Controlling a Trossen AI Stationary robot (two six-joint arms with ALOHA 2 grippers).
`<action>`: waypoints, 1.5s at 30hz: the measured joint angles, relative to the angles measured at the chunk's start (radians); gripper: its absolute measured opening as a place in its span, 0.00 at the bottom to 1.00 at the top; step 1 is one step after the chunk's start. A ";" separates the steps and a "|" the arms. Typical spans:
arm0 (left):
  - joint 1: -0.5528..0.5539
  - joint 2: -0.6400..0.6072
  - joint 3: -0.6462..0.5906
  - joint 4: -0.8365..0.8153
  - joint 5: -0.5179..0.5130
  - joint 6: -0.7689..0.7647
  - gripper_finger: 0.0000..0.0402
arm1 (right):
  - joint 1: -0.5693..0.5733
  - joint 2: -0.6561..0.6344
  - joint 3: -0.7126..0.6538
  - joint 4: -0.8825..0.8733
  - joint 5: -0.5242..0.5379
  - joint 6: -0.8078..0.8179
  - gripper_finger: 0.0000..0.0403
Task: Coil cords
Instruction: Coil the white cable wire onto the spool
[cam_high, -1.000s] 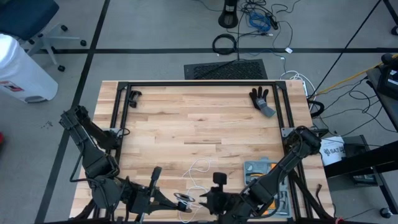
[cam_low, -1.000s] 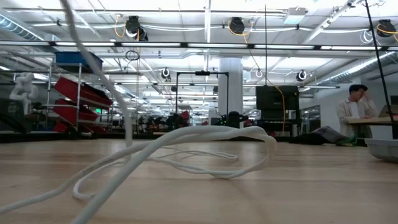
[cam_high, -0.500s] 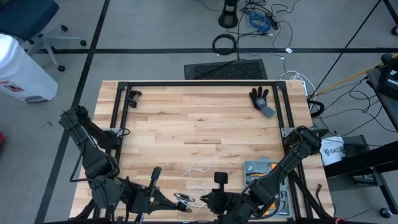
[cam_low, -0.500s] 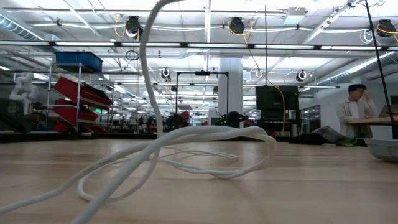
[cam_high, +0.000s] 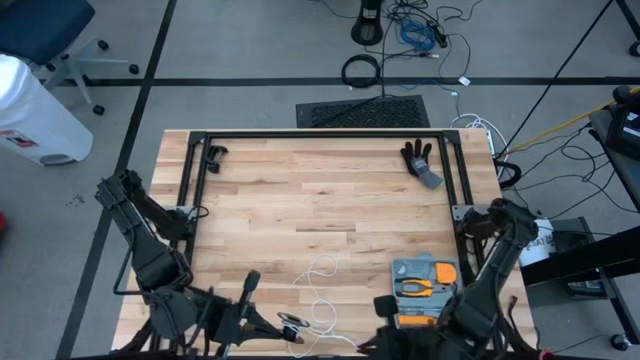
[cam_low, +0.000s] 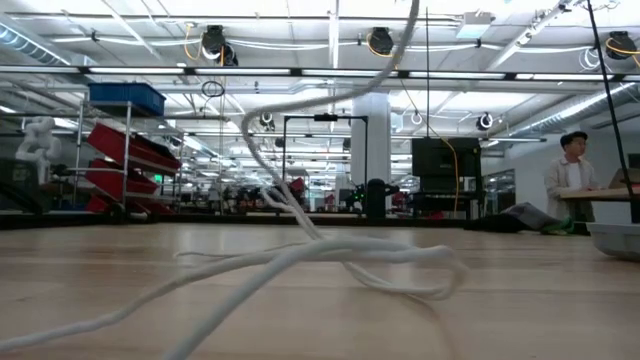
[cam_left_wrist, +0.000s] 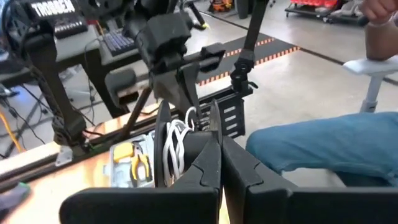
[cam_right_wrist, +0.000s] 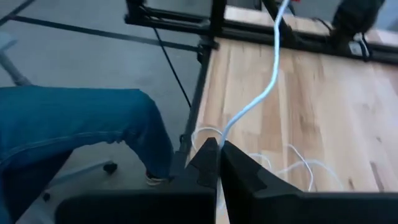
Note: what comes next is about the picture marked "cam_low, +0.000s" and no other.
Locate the white cord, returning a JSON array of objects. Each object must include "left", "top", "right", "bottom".
[{"left": 0, "top": 0, "right": 471, "bottom": 360}]

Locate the black cylindrical container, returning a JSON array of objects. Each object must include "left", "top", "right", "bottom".
[{"left": 364, "top": 178, "right": 390, "bottom": 219}]

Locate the black cabinet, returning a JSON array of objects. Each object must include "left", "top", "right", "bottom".
[{"left": 412, "top": 137, "right": 484, "bottom": 211}]

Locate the metal rack with red bins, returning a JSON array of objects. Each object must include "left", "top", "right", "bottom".
[{"left": 72, "top": 99, "right": 184, "bottom": 214}]

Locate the black grey work glove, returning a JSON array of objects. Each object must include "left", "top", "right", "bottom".
[{"left": 464, "top": 202, "right": 576, "bottom": 236}]

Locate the blue plastic bin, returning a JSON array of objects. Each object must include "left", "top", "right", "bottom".
[{"left": 88, "top": 82, "right": 167, "bottom": 117}]

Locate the person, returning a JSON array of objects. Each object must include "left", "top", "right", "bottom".
[{"left": 543, "top": 130, "right": 601, "bottom": 224}]

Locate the wooden desk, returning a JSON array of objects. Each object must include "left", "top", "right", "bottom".
[{"left": 558, "top": 185, "right": 640, "bottom": 202}]

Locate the grey tool case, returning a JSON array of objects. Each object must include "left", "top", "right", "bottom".
[{"left": 584, "top": 222, "right": 640, "bottom": 262}]

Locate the thin black pole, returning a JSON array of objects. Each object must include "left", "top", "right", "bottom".
[{"left": 585, "top": 0, "right": 639, "bottom": 224}]

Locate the open laptop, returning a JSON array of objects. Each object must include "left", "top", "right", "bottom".
[{"left": 607, "top": 167, "right": 640, "bottom": 190}]

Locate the black gantry frame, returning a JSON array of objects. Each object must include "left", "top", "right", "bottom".
[{"left": 282, "top": 113, "right": 370, "bottom": 214}]

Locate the black ceiling cable reel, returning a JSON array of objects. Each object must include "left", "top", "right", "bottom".
[
  {"left": 604, "top": 30, "right": 639, "bottom": 61},
  {"left": 367, "top": 26, "right": 396, "bottom": 57},
  {"left": 201, "top": 24, "right": 240, "bottom": 67}
]

